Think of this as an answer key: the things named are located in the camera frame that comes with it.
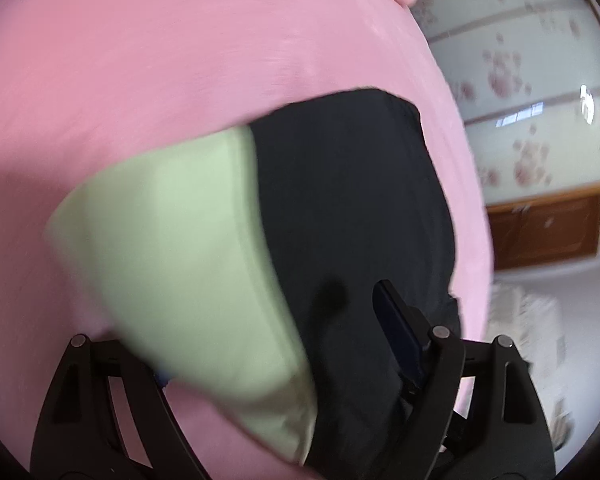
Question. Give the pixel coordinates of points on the light green black hooded jacket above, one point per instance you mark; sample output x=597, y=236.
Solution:
x=244, y=263

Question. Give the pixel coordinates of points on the pink bed blanket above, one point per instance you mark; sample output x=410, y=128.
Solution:
x=84, y=83

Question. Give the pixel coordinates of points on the floral sliding wardrobe door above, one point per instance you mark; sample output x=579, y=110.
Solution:
x=525, y=75

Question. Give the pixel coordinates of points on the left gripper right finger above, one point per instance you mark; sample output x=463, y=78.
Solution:
x=470, y=408

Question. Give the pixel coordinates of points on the brown wooden cabinet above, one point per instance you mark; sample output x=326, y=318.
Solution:
x=546, y=230

